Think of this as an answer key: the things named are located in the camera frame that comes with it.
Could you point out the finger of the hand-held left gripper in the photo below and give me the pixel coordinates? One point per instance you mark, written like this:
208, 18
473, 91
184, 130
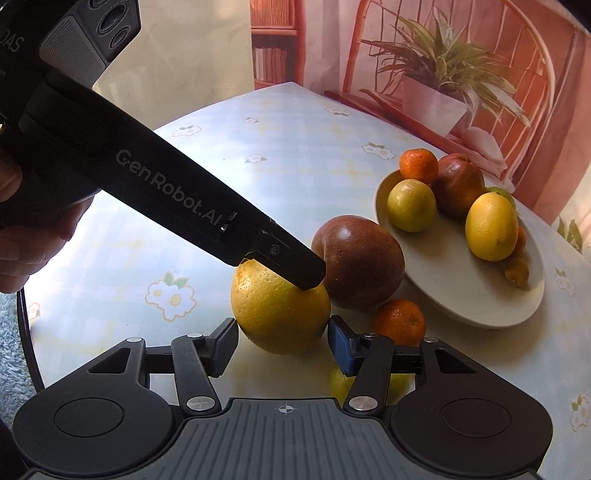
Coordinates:
291, 258

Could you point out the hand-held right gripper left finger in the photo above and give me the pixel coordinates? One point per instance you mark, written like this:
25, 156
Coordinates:
226, 346

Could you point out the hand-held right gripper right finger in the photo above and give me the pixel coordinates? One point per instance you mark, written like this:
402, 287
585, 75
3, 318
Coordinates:
341, 346

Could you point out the large yellow lemon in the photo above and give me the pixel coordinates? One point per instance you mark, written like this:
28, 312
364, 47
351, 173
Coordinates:
277, 314

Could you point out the large red apple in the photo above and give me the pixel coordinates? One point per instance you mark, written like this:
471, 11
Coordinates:
364, 263

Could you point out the round yellow-green lemon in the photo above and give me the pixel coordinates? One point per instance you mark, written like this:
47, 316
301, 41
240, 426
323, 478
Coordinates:
411, 205

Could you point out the beige oval plate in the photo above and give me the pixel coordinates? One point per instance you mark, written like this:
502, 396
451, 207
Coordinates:
461, 286

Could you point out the small orange tangerine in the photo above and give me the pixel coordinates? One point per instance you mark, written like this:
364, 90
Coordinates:
399, 323
521, 240
419, 165

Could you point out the small brown fruit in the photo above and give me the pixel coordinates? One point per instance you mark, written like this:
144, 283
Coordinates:
517, 272

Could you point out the person's left hand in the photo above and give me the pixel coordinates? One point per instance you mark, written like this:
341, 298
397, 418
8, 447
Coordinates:
41, 240

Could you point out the grey fluffy rug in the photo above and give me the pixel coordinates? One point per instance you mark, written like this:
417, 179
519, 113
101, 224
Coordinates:
8, 350

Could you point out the printed room wall tapestry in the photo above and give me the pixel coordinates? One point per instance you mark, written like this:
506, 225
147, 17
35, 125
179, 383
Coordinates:
415, 55

